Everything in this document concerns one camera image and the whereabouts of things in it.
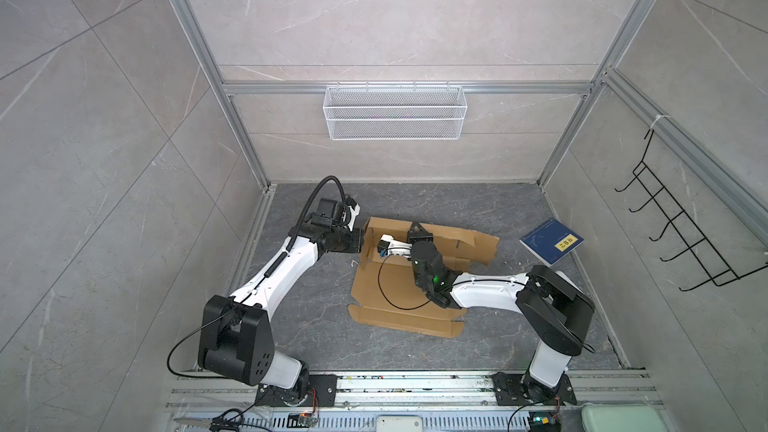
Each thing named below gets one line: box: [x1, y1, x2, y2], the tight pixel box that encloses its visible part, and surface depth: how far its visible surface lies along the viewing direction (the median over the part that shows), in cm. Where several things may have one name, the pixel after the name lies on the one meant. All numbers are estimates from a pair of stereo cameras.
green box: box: [581, 405, 672, 432], surface depth 69 cm
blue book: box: [519, 218, 585, 267], surface depth 103 cm
